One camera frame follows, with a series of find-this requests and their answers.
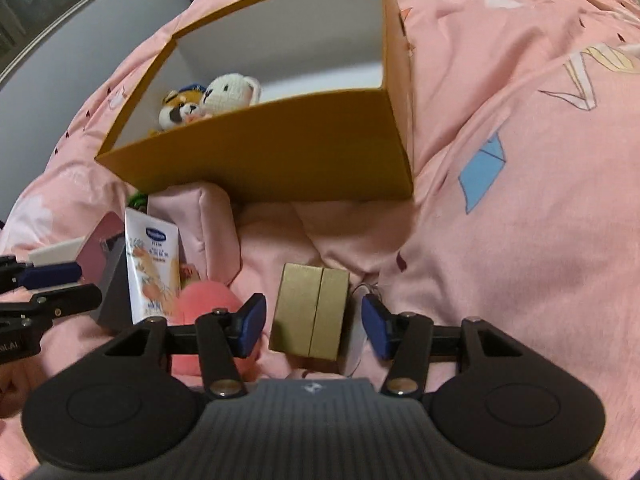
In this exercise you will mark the dark grey box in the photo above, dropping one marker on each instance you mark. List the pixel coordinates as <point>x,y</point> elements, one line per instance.
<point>114,285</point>

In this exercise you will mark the pink printed packet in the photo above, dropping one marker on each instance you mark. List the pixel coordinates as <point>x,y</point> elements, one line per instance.
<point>189,272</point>

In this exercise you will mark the fox plush toy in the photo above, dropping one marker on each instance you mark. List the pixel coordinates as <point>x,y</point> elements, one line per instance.
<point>177,110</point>

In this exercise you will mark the window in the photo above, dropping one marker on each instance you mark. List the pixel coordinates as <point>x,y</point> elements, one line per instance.
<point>45,5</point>

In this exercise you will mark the pink printed bed sheet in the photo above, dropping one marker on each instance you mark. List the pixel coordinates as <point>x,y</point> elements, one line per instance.
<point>500,220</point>

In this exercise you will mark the white box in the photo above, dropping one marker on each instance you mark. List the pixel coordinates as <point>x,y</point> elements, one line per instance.
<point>55,251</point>

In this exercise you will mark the white hand cream tube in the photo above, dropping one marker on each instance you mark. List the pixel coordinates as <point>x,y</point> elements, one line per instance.
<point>152,270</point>

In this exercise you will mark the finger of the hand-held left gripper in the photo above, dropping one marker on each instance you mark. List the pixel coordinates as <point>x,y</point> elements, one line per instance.
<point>50,274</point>
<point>65,300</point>

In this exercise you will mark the orange cardboard box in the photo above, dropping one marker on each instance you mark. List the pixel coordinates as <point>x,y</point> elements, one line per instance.
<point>300,145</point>

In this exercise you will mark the pink cloth pouch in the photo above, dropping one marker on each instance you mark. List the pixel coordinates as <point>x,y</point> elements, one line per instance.
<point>200,225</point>

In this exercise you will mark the gold box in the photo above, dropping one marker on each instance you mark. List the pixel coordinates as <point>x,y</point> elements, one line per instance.
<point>310,310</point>

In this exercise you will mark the clear plastic packet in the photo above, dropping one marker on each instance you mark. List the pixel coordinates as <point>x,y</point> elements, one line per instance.
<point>356,345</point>

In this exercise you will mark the pink fluffy peach toy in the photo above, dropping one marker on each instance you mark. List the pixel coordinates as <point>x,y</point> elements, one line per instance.
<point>200,305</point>

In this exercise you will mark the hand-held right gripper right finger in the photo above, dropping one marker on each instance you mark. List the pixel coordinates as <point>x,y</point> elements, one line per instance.
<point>376,325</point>

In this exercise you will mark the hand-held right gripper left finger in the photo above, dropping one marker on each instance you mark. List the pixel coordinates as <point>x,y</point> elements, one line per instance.
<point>252,325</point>

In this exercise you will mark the white crocheted bunny toy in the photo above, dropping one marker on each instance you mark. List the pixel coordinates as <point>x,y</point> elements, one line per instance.
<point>227,94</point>

